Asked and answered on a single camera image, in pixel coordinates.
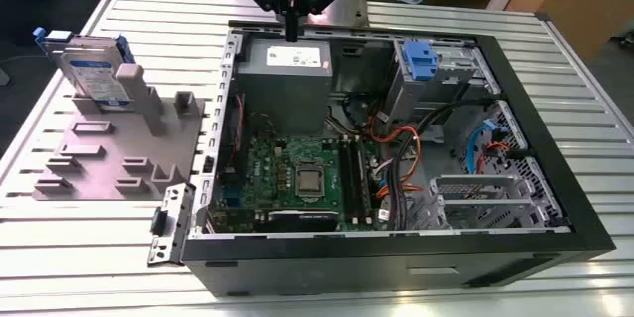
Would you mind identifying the hard disk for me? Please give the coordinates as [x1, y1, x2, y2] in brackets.
[31, 27, 136, 114]

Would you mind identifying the orange power wire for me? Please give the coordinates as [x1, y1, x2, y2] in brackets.
[481, 140, 525, 159]

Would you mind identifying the metal disk bay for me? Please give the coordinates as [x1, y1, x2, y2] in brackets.
[428, 174, 568, 231]

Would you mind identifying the blue drive latch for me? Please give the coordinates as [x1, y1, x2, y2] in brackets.
[402, 40, 440, 82]

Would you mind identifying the grey power supply unit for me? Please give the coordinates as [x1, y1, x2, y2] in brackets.
[232, 37, 333, 136]

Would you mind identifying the metal optical drive cage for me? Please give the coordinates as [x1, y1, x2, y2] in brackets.
[385, 38, 499, 125]

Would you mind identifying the green motherboard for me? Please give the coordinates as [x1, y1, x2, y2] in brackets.
[209, 134, 392, 232]

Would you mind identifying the black CPU socket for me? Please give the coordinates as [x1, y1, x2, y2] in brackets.
[290, 160, 328, 203]

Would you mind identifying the silver CPU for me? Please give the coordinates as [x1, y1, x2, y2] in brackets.
[297, 171, 321, 190]

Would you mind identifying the black RAM slot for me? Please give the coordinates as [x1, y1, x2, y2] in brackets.
[353, 137, 373, 223]
[338, 134, 358, 223]

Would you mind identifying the grey parts rack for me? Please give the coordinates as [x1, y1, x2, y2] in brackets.
[29, 63, 206, 202]

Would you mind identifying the black graphics card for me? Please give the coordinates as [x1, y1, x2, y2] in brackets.
[252, 209, 340, 232]

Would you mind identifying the black open PC case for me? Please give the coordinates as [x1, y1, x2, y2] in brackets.
[180, 19, 616, 298]

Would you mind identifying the orange wire bundle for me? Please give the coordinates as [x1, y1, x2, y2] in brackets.
[368, 125, 422, 199]

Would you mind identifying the blue data wire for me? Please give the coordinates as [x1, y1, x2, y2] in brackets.
[467, 119, 505, 176]

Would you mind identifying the black cable bundle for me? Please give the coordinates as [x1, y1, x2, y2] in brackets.
[385, 97, 496, 231]

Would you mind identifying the metal card retention bracket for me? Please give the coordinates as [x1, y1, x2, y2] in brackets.
[146, 182, 197, 268]

